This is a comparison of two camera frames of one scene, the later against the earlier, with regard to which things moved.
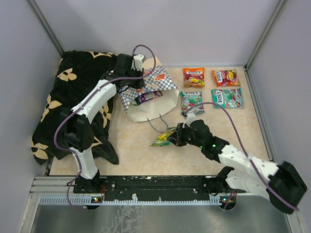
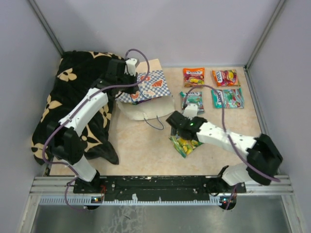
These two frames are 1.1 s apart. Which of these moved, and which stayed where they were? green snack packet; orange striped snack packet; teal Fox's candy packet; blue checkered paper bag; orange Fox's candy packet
Moved: blue checkered paper bag; green snack packet
Stayed: orange Fox's candy packet; orange striped snack packet; teal Fox's candy packet
